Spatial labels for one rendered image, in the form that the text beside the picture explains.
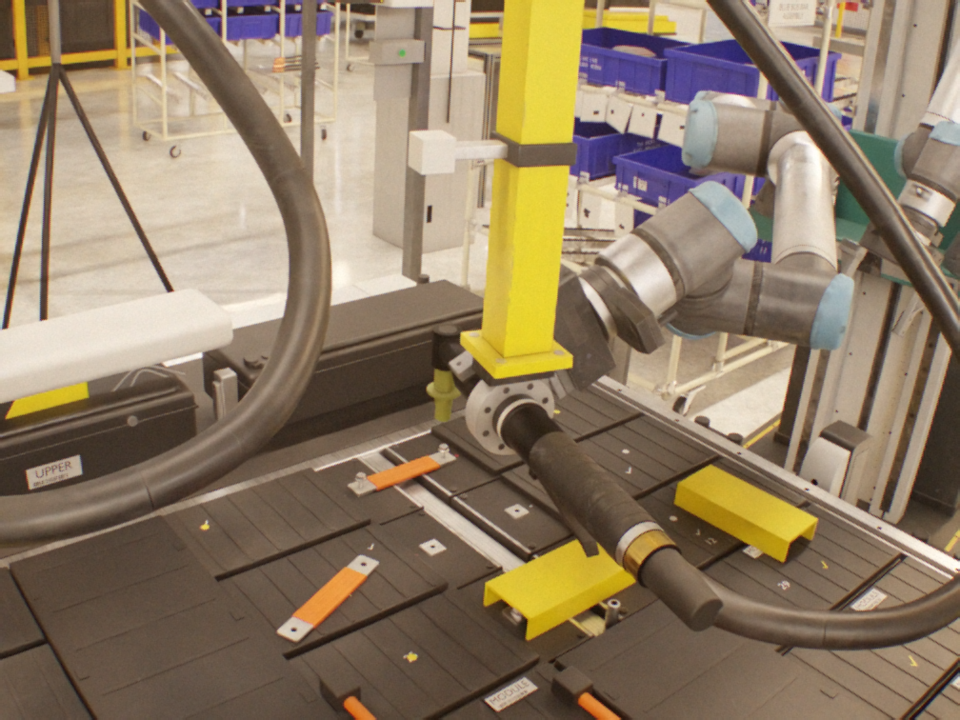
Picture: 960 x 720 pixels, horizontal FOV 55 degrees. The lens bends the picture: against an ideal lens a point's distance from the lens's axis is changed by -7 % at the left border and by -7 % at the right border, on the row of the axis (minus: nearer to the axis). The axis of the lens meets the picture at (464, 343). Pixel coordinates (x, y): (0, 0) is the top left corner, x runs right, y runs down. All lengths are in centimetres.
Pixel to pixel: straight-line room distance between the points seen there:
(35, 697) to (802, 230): 102
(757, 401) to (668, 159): 99
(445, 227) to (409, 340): 368
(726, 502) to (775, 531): 8
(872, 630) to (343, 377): 81
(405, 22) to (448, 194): 136
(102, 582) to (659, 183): 277
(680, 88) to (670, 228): 259
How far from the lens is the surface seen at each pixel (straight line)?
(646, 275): 101
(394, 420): 137
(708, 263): 104
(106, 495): 57
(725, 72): 348
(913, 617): 78
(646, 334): 97
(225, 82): 71
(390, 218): 509
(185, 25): 73
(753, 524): 116
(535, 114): 84
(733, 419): 368
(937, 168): 169
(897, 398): 256
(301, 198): 68
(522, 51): 83
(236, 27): 703
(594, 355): 103
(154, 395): 120
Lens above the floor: 166
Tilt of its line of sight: 24 degrees down
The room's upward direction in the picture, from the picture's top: 4 degrees clockwise
